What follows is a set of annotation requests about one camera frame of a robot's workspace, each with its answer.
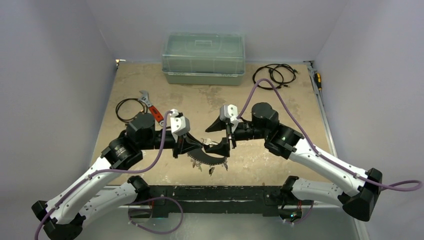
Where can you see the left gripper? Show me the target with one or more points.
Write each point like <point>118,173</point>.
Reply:
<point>185,143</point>

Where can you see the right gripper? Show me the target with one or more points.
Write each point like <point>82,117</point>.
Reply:
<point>230,136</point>

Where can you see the black tagged key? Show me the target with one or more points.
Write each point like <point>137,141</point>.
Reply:
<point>208,142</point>

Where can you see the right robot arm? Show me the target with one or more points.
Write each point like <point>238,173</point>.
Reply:
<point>348,187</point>

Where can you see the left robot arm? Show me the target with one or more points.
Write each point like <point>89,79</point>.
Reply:
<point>110,182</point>

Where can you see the clear lidded green box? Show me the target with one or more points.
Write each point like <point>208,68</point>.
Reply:
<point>204,59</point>

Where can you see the yellow black screwdriver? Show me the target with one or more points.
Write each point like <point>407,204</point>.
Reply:
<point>318,81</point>

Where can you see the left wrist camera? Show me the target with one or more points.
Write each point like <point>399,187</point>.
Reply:
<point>180,125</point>

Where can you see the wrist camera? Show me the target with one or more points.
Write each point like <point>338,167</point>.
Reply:
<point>180,125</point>
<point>229,112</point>

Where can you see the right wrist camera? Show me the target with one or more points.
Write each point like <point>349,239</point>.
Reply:
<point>229,112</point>

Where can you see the red handled adjustable wrench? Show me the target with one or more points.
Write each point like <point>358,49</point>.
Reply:
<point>153,110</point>

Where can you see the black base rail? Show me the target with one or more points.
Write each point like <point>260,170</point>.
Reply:
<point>268,201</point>

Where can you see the aluminium frame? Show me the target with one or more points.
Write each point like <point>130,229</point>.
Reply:
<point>283,201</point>

